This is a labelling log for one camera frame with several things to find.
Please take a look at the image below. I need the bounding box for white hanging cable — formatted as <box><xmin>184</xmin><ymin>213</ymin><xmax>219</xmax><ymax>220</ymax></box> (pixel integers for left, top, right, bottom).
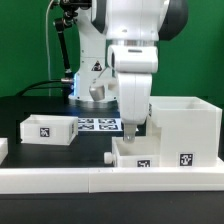
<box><xmin>45</xmin><ymin>0</ymin><xmax>56</xmax><ymax>98</ymax></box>

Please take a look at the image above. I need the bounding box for white drawer box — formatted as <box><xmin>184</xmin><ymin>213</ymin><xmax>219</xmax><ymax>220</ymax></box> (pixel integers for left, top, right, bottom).
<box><xmin>20</xmin><ymin>114</ymin><xmax>78</xmax><ymax>146</ymax></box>
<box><xmin>104</xmin><ymin>136</ymin><xmax>160</xmax><ymax>168</ymax></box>

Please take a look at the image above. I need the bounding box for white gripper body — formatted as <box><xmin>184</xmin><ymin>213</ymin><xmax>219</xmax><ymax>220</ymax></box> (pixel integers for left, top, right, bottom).
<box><xmin>107</xmin><ymin>45</ymin><xmax>158</xmax><ymax>125</ymax></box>

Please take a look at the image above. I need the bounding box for white front drawer box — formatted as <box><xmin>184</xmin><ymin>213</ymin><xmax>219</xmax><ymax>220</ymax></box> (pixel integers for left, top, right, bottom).
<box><xmin>104</xmin><ymin>136</ymin><xmax>160</xmax><ymax>168</ymax></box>

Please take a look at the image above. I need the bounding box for fiducial marker sheet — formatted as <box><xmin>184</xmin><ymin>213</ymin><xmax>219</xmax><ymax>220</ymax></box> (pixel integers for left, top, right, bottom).
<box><xmin>78</xmin><ymin>118</ymin><xmax>122</xmax><ymax>132</ymax></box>

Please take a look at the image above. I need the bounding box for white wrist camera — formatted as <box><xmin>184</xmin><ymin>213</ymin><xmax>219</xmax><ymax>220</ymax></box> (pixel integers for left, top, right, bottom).
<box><xmin>89</xmin><ymin>68</ymin><xmax>117</xmax><ymax>101</ymax></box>

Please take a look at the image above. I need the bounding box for white drawer cabinet frame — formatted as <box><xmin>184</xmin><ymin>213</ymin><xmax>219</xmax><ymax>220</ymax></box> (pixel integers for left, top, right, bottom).
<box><xmin>146</xmin><ymin>96</ymin><xmax>222</xmax><ymax>167</ymax></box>

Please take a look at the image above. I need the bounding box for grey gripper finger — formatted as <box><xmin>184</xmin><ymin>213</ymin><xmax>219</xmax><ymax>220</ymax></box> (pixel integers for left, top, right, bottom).
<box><xmin>124</xmin><ymin>124</ymin><xmax>137</xmax><ymax>143</ymax></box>

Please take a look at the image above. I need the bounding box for black cable bundle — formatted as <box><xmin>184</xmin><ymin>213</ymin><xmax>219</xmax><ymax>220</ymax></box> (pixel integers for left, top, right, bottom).
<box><xmin>14</xmin><ymin>79</ymin><xmax>74</xmax><ymax>98</ymax></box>

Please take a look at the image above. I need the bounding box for white front fence rail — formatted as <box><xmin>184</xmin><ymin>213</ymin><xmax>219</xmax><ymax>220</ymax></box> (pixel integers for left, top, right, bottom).
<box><xmin>0</xmin><ymin>166</ymin><xmax>224</xmax><ymax>194</ymax></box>

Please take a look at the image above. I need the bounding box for white left fence rail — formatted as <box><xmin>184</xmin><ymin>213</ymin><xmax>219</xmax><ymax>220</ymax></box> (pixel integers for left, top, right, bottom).
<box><xmin>0</xmin><ymin>138</ymin><xmax>8</xmax><ymax>165</ymax></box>

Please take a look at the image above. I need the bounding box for white fence rail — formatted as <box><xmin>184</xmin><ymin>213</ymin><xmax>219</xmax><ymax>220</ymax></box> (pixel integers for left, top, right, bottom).
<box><xmin>0</xmin><ymin>166</ymin><xmax>224</xmax><ymax>194</ymax></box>
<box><xmin>0</xmin><ymin>138</ymin><xmax>8</xmax><ymax>165</ymax></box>

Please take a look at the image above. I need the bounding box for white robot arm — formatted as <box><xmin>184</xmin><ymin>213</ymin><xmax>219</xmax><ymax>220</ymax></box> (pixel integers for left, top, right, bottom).
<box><xmin>75</xmin><ymin>0</ymin><xmax>188</xmax><ymax>143</ymax></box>

